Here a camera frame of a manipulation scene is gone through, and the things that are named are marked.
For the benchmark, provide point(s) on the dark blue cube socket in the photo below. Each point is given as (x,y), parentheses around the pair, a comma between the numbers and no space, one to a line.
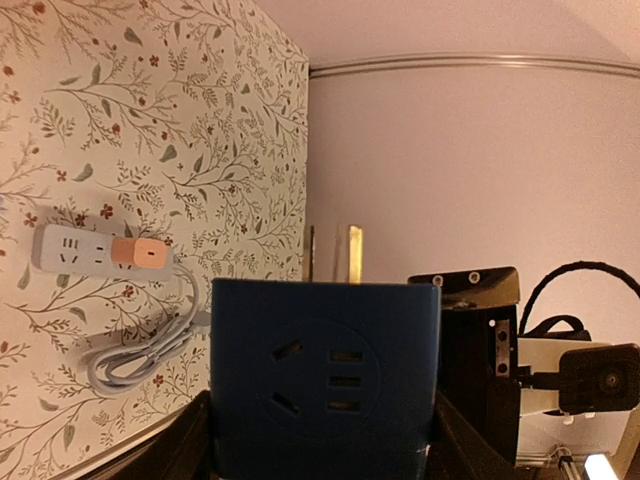
(314,380)

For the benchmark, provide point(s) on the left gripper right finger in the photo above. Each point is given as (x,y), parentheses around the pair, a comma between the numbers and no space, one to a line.
(458,451)

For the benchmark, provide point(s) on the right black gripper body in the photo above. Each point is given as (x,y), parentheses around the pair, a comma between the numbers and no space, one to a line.
(479,351)

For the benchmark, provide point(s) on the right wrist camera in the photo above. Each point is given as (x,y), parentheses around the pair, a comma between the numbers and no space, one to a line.
(571,377)

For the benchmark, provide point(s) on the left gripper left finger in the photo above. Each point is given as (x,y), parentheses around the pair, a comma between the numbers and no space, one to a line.
(181,451)

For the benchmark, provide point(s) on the grey power strip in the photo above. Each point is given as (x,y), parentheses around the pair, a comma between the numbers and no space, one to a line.
(66,250)

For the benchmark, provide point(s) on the floral table mat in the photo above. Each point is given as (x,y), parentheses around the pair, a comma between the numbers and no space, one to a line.
(182,121)

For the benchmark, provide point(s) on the pink charger plug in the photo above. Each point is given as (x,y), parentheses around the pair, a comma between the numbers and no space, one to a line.
(144,253)

